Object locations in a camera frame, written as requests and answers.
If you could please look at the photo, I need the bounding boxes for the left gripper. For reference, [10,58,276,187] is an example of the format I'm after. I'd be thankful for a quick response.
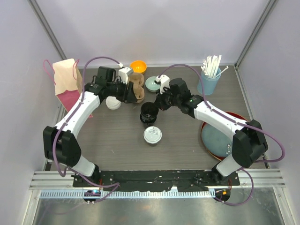
[107,78,138,104]

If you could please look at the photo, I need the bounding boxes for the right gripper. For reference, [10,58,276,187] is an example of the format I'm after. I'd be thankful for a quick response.
[154,86,181,112]

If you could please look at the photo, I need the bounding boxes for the black paper coffee cup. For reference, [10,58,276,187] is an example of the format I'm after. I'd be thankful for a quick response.
[140,102,159,125]

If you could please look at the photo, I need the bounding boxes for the white cup lid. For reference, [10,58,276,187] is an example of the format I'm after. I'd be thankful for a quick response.
[143,126,162,143]
[105,96,121,110]

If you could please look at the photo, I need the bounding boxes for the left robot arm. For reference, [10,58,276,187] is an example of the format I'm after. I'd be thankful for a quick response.
[43,67,137,187]

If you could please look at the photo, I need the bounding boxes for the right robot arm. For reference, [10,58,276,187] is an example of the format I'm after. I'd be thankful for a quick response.
[154,75,268,185]

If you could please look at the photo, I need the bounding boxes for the light green bowl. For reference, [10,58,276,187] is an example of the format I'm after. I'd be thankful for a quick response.
[145,76,160,93]

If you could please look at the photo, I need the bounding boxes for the cardboard cup carrier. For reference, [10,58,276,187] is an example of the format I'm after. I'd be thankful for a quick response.
[128,72,145,103]

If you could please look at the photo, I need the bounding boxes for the orange bowl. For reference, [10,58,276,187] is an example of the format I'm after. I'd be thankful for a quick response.
[130,60,147,74]

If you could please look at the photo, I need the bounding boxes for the blue straw holder cup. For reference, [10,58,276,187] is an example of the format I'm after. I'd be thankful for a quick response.
[197,68,221,95]

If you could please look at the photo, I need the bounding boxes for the white wrapped straws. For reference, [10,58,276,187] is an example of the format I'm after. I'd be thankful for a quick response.
[201,55,229,78]

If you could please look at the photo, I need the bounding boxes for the pink paper gift bag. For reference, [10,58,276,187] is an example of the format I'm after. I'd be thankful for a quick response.
[43,59,83,112]

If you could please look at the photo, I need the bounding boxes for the blue plate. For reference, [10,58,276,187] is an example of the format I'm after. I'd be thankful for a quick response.
[201,122,232,160]

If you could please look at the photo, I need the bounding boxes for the red round tray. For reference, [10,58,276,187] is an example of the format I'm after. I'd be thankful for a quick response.
[199,112,250,162]

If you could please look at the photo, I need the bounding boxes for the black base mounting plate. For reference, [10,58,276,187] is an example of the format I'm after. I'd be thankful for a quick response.
[87,170,240,192]

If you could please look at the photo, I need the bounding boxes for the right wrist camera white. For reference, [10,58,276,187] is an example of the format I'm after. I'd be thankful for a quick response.
[155,75,170,94]

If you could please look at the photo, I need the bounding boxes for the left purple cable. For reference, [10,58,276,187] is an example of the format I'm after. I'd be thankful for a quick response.
[52,56,124,203]

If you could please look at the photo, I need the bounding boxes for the purple cable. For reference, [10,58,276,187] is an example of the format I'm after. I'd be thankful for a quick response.
[52,56,124,203]
[158,64,286,207]

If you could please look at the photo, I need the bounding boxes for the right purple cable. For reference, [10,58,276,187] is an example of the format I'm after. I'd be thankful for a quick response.
[158,64,286,207]

